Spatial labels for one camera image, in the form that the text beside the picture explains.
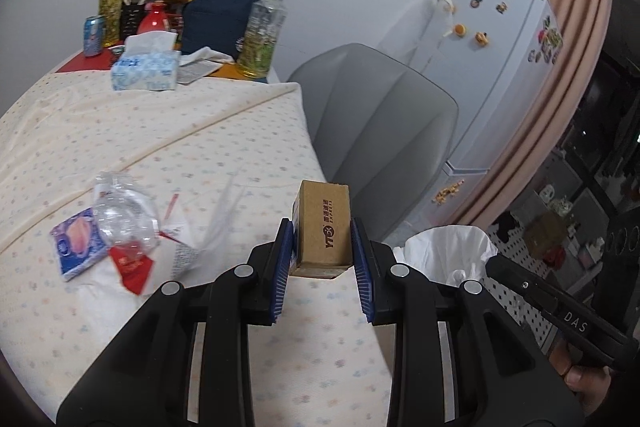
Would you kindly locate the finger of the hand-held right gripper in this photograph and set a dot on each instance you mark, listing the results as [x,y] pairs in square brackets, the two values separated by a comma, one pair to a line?
[520,284]

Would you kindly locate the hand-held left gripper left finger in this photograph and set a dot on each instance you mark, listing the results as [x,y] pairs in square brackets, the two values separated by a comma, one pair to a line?
[282,267]

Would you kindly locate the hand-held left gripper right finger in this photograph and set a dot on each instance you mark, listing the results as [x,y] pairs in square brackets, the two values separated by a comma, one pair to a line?
[361,272]

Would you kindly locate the small brown cardboard box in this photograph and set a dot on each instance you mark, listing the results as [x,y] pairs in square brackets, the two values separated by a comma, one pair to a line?
[322,227]

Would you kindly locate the bin with white bag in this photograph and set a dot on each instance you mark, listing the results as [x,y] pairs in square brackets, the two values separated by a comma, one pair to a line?
[440,252]

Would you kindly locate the white printed plastic wrapper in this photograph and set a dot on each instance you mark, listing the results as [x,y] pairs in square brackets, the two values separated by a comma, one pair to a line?
[177,264]

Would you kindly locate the red wrapper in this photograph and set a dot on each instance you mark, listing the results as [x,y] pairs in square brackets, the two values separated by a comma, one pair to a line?
[130,269]

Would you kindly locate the crushed clear plastic bottle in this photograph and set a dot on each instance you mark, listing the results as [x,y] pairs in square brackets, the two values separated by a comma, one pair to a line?
[122,217]

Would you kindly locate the blue tissue packet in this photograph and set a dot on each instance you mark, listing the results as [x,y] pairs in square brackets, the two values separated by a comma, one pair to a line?
[75,242]

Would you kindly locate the person's right hand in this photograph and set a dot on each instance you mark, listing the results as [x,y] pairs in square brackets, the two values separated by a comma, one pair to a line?
[585,377]

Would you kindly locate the white pegboard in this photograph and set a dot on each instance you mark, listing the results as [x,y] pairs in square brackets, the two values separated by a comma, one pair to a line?
[537,332]

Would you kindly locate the dark storage shelf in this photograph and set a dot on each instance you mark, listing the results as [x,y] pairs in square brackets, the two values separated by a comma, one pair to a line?
[590,207]

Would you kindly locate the grey chair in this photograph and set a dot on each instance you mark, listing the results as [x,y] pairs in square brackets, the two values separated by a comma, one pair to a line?
[380,117]

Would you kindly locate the dotted cream tablecloth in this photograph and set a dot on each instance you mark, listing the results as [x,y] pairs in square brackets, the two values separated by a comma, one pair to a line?
[175,132]

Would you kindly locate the white refrigerator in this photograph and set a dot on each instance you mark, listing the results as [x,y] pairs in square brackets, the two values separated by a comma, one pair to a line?
[500,97]

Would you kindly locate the orange table mat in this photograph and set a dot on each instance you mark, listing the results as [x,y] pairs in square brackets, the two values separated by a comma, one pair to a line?
[225,72]

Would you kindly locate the printed booklet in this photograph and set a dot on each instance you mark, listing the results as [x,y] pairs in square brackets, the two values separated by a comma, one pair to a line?
[196,73]

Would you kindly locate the white cloth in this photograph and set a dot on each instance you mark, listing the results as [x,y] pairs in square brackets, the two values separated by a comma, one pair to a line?
[205,55]

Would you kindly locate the clear plastic tea bottle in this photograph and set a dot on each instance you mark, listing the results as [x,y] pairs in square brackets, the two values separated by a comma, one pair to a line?
[260,37]

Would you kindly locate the blue tissue box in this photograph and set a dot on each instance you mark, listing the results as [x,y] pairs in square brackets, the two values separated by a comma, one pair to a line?
[145,69]

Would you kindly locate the white hanging bag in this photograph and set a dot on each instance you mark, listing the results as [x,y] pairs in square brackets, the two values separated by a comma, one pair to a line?
[415,32]

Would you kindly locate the navy lunch bag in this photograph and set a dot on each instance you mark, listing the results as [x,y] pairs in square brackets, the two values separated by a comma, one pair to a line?
[215,24]

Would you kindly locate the pink curtain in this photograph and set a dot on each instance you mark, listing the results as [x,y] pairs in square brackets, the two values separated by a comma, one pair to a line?
[575,32]

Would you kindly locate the red bottle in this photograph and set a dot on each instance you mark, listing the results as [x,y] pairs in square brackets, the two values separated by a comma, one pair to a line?
[152,21]

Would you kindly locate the red table mat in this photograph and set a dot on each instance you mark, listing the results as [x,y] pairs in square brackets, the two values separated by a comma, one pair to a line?
[82,63]

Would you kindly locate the black chopstick holder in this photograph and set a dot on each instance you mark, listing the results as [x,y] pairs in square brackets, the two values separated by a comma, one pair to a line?
[131,19]

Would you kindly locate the blue soda can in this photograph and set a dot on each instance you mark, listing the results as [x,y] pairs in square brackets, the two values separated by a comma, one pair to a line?
[94,37]

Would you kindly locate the yellow-green drink bottle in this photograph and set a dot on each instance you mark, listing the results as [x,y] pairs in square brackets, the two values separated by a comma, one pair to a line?
[110,14]

